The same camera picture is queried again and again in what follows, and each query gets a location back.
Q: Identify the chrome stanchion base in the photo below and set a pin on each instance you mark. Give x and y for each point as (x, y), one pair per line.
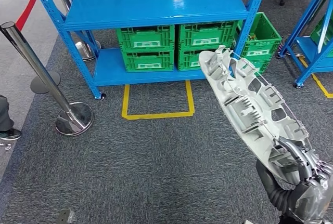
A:
(294, 53)

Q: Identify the dark round floor base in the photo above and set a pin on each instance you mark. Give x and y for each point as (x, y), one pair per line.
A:
(36, 84)

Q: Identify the person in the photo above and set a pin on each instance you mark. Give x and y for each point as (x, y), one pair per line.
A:
(5, 115)

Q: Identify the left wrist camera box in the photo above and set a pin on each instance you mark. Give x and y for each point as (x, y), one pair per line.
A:
(65, 217)

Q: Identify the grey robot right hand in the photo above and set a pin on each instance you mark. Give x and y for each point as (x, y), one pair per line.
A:
(317, 195)

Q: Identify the blue metal shelf rack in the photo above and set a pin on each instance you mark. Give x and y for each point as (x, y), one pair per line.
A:
(155, 5)
(306, 48)

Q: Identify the red barrier belt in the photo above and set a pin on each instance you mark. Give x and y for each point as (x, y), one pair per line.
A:
(29, 7)

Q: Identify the grey plastic wheel hubcap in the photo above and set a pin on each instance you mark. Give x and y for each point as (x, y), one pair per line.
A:
(234, 95)

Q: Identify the metal stanchion post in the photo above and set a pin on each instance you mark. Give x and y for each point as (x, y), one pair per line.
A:
(74, 119)
(85, 50)

